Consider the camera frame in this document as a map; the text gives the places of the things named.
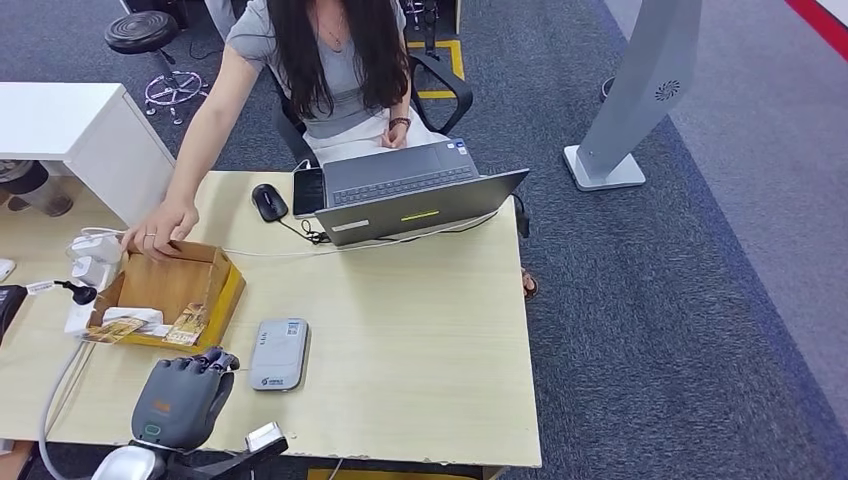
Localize grey laptop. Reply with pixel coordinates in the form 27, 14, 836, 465
313, 138, 531, 248

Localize black camera bracket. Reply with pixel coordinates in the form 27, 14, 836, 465
162, 433, 290, 480

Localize gold spare card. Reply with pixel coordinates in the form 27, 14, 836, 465
82, 317, 148, 346

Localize cardboard box yellow trim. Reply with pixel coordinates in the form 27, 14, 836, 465
86, 239, 247, 356

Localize white cabinet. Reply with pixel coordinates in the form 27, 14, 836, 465
0, 82, 178, 230

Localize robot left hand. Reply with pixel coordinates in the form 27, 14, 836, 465
131, 346, 241, 454

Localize black smartphone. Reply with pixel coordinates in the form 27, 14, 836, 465
292, 167, 327, 220

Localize grey kiosk stand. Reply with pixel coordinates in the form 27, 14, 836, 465
563, 0, 704, 193

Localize black power plug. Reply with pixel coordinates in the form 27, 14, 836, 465
54, 280, 99, 307

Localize white charging cable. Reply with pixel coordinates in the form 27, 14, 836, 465
79, 211, 499, 260

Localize white charger adapter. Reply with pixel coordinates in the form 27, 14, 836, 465
71, 256, 115, 289
68, 231, 126, 265

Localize black desk device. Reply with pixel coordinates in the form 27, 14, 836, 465
0, 284, 29, 346

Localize person's right hand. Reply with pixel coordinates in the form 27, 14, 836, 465
121, 198, 200, 263

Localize black mouse cable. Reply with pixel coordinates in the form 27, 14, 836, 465
278, 219, 333, 246

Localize standing person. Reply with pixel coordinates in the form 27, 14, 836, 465
201, 0, 240, 41

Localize black computer mouse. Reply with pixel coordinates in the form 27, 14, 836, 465
250, 183, 290, 224

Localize black stand legs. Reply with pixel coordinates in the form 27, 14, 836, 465
401, 0, 444, 61

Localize black laptop power cable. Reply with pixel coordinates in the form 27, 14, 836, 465
457, 193, 531, 240

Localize black office chair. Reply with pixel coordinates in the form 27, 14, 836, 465
271, 52, 475, 167

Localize person's left hand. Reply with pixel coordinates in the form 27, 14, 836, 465
380, 122, 411, 150

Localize black round stool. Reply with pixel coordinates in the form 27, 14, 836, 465
103, 11, 212, 127

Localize yellow floor tape square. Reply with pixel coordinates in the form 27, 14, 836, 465
405, 40, 466, 102

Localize grey power strip cable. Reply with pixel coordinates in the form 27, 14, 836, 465
36, 339, 94, 480

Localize white power strip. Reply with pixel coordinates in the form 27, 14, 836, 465
63, 228, 127, 336

